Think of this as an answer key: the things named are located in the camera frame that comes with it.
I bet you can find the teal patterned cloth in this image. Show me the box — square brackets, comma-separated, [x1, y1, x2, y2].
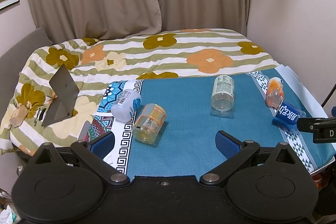
[86, 69, 335, 177]

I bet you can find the clear white-label cup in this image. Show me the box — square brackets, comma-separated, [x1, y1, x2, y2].
[211, 75, 235, 111]

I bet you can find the brown paper tag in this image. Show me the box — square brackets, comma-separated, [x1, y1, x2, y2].
[9, 103, 28, 127]

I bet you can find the grey headboard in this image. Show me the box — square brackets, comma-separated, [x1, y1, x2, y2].
[0, 27, 52, 119]

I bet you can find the grey laptop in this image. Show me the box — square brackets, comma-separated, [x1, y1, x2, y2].
[42, 64, 79, 127]

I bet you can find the clear orange-label cup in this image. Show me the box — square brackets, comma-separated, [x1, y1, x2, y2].
[131, 103, 167, 144]

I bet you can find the white blue-logo plastic cup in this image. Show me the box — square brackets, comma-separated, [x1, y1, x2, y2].
[111, 89, 141, 123]

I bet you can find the clear orange-print cup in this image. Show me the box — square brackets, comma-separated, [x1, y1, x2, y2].
[265, 77, 284, 109]

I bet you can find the white board under cloth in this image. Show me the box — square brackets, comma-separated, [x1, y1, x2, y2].
[275, 65, 327, 118]

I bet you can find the floral striped duvet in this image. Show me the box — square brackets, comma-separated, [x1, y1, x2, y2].
[1, 28, 278, 155]

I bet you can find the black cable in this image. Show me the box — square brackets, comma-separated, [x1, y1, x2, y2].
[320, 83, 336, 107]

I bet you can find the blue label plastic cup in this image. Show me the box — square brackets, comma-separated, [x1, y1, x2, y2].
[272, 101, 306, 134]

